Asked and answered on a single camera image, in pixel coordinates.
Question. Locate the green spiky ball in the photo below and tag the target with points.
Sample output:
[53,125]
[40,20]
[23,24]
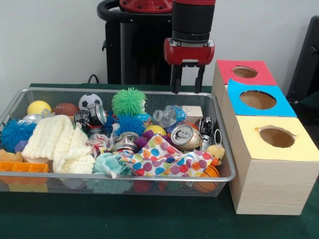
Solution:
[128,102]

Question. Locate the small brown football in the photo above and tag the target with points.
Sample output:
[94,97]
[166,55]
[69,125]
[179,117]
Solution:
[65,109]

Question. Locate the green cloth side table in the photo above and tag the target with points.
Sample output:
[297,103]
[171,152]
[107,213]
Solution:
[311,102]

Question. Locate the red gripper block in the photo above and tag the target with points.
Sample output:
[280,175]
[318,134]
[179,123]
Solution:
[189,52]

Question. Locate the black upright panel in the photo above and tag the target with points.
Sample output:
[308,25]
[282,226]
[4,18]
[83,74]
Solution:
[309,64]

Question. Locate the small soccer ball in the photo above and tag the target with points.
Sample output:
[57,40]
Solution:
[89,101]

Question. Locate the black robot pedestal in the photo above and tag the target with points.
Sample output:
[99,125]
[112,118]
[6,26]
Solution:
[134,50]

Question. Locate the clear plastic bottle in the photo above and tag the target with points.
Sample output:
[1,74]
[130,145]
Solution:
[168,116]

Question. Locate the blue spiky ball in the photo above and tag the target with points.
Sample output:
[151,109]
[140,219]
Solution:
[15,134]
[130,124]

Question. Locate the smooth yellow ball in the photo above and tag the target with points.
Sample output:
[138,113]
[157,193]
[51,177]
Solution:
[39,107]

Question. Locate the crushed silver can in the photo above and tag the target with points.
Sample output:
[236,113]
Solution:
[185,137]

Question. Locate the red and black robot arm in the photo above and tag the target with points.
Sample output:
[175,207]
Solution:
[193,20]

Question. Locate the wooden box with three holes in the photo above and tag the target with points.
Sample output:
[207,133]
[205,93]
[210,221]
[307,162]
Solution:
[269,174]

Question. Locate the white knitted cloth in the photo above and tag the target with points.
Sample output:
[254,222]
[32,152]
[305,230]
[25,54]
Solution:
[55,142]

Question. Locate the polka dot cloth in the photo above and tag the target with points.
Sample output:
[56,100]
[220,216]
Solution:
[164,159]

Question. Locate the orange toy building block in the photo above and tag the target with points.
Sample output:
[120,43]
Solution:
[22,167]

